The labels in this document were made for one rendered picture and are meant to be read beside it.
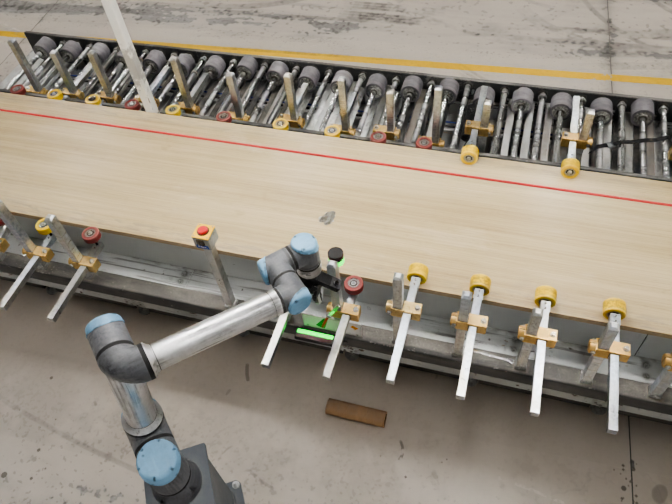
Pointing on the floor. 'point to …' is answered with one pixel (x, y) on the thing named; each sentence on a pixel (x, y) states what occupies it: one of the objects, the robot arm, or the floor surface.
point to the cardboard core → (356, 412)
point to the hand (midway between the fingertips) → (320, 301)
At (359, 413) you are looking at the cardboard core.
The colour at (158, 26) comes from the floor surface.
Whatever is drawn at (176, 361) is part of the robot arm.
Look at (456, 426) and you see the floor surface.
